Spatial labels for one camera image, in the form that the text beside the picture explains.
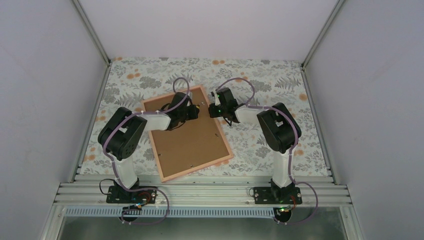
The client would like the pink picture frame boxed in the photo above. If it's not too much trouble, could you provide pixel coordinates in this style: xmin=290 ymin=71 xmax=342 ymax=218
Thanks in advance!
xmin=148 ymin=85 xmax=234 ymax=183

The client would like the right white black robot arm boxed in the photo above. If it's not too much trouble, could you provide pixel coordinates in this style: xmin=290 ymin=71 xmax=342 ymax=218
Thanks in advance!
xmin=208 ymin=87 xmax=302 ymax=204

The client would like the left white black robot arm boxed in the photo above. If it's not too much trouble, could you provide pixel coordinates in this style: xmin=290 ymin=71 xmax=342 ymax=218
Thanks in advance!
xmin=97 ymin=92 xmax=200 ymax=203

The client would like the floral patterned table mat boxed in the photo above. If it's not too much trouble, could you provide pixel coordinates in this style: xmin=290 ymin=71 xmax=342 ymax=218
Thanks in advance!
xmin=80 ymin=57 xmax=328 ymax=177

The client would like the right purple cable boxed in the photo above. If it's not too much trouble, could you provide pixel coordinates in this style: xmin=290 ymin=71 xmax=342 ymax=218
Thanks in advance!
xmin=215 ymin=77 xmax=320 ymax=226

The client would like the purple cable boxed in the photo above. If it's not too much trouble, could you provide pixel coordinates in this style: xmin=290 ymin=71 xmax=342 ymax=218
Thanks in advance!
xmin=102 ymin=77 xmax=192 ymax=193
xmin=215 ymin=77 xmax=320 ymax=226

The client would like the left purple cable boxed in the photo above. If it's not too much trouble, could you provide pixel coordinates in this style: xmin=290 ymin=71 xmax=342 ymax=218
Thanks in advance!
xmin=102 ymin=77 xmax=192 ymax=193

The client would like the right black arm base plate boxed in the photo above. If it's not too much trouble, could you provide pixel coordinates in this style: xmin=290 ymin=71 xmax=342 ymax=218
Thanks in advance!
xmin=249 ymin=183 xmax=303 ymax=205

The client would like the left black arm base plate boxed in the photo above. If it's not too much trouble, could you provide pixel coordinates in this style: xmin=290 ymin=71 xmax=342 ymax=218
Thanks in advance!
xmin=105 ymin=185 xmax=158 ymax=205

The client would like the left aluminium corner post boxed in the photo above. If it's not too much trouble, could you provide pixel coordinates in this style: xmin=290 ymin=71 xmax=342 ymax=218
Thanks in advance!
xmin=71 ymin=0 xmax=111 ymax=66

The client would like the aluminium corner post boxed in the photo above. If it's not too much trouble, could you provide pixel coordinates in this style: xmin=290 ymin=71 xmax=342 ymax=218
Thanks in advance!
xmin=301 ymin=0 xmax=346 ymax=71
xmin=71 ymin=0 xmax=111 ymax=66

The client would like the aluminium rail base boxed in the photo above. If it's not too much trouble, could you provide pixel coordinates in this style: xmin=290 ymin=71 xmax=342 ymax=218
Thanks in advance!
xmin=41 ymin=174 xmax=363 ymax=240

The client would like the right aluminium corner post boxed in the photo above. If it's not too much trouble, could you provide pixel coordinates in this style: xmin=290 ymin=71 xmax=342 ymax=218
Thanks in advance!
xmin=301 ymin=0 xmax=346 ymax=71

